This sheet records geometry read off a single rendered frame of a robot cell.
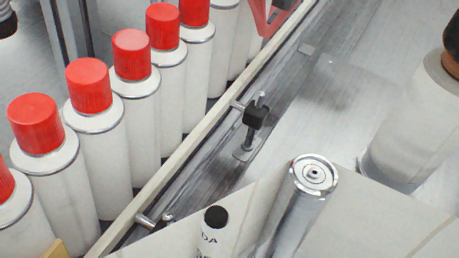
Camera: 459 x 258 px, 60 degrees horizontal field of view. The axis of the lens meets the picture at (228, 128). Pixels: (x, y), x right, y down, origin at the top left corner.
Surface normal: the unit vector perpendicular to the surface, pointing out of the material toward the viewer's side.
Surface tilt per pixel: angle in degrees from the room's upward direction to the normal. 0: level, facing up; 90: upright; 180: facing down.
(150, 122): 90
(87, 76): 2
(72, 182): 90
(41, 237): 90
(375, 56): 0
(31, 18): 0
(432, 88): 92
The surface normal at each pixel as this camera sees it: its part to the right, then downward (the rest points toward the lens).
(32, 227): 0.90, 0.40
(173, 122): 0.57, 0.67
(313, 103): 0.13, -0.65
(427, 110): -0.79, 0.35
